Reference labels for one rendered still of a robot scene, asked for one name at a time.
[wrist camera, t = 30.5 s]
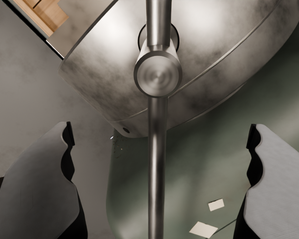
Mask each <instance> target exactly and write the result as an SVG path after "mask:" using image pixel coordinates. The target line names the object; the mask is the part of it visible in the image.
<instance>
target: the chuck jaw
mask: <svg viewBox="0 0 299 239"><path fill-rule="evenodd" d="M112 1H113V0H60V1H59V2H58V3H57V4H58V6H59V7H60V8H61V9H62V11H64V12H65V14H66V15H67V16H68V17H69V18H68V19H67V20H66V21H65V22H64V23H63V24H62V25H61V26H60V27H59V28H58V29H57V30H56V31H55V32H54V33H53V34H52V35H51V36H50V37H49V38H48V39H47V40H46V41H47V42H48V43H49V44H50V45H51V46H52V47H53V48H54V49H55V50H56V51H57V52H58V53H59V54H60V55H61V56H62V57H63V58H65V56H66V55H67V54H68V52H69V51H70V50H71V48H72V47H73V46H74V45H75V43H76V42H77V41H78V40H79V38H80V37H81V36H82V35H83V34H84V32H85V31H86V30H87V29H88V28H89V27H90V26H91V25H92V23H93V22H94V21H95V20H96V19H97V18H98V17H99V16H100V14H101V13H102V12H103V11H104V10H105V9H106V8H107V7H108V6H109V5H110V3H111V2H112Z"/></svg>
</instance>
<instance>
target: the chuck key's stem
mask: <svg viewBox="0 0 299 239"><path fill-rule="evenodd" d="M133 77H134V81H135V84H136V86H137V87H138V89H139V90H140V91H141V92H142V93H143V94H145V95H147V96H149V97H152V98H164V97H167V96H169V95H171V94H172V93H174V92H175V91H176V90H177V89H178V87H179V86H180V84H181V81H182V67H181V65H180V62H179V59H178V56H177V53H176V50H175V48H174V45H173V42H172V40H171V39H170V46H165V45H152V46H147V43H146V39H145V41H144V43H143V46H142V49H141V52H140V55H139V57H138V60H137V62H136V65H135V68H134V72H133Z"/></svg>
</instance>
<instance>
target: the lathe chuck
mask: <svg viewBox="0 0 299 239"><path fill-rule="evenodd" d="M278 1H279V0H172V10H171V24H172V25H173V27H174V28H175V29H176V31H177V33H178V48H177V50H176V53H177V56H178V59H179V62H180V65H181V67H182V81H181V84H180V86H179V87H178V89H177V90H176V91H175V92H177V91H178V90H180V89H181V88H183V87H184V86H185V85H187V84H188V83H190V82H191V81H193V80H194V79H195V78H197V77H198V76H199V75H201V74H202V73H203V72H205V71H206V70H207V69H208V68H210V67H211V66H212V65H214V64H215V63H216V62H217V61H219V60H220V59H221V58H222V57H223V56H225V55H226V54H227V53H228V52H229V51H231V50H232V49H233V48H234V47H235V46H236V45H237V44H239V43H240V42H241V41H242V40H243V39H244V38H245V37H246V36H247V35H248V34H249V33H250V32H251V31H252V30H254V29H255V28H256V27H257V25H258V24H259V23H260V22H261V21H262V20H263V19H264V18H265V17H266V16H267V15H268V14H269V12H270V11H271V10H272V9H273V8H274V7H275V5H276V4H277V3H278ZM145 24H146V0H113V1H112V2H111V3H110V5H109V6H108V7H107V8H106V9H105V10H104V11H103V12H102V13H101V14H100V16H99V17H98V18H97V19H96V20H95V21H94V22H93V23H92V25H91V26H90V27H89V28H88V29H87V30H86V31H85V32H84V34H83V35H82V36H81V37H80V38H79V40H78V41H77V42H76V43H75V45H74V46H73V47H72V48H71V50H70V51H69V52H68V54H67V55H66V56H65V58H64V59H63V61H62V63H61V64H60V66H59V68H58V75H59V76H60V77H61V78H62V79H63V80H64V81H65V82H66V83H67V84H68V85H69V86H70V87H72V88H73V89H74V90H75V91H76V92H77V93H78V94H79V95H80V96H81V97H82V98H83V99H84V100H85V101H86V102H87V103H89V104H90V105H91V106H92V107H93V108H94V109H95V110H96V111H97V112H98V113H99V114H100V115H101V116H102V117H103V118H104V119H106V120H107V121H118V120H123V119H126V118H128V117H131V116H134V115H136V114H138V113H140V112H142V111H144V110H146V109H148V97H147V95H145V94H143V93H142V92H141V91H140V90H139V89H138V87H137V86H136V84H135V81H134V77H133V72H134V68H135V65H136V62H137V60H138V57H139V55H140V52H141V50H140V47H139V35H140V32H141V30H142V29H143V27H144V26H145ZM175 92H174V93H175ZM174 93H173V94H174ZM171 95H172V94H171ZM169 96H170V95H169ZM169 96H168V97H169Z"/></svg>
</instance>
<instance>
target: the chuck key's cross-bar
mask: <svg viewBox="0 0 299 239"><path fill-rule="evenodd" d="M171 10H172V0H146V43H147V46H152V45H165V46H170V32H171ZM167 109H168V96H167V97H164V98H152V97H149V96H148V239H163V238H164V202H165V166H166V132H167Z"/></svg>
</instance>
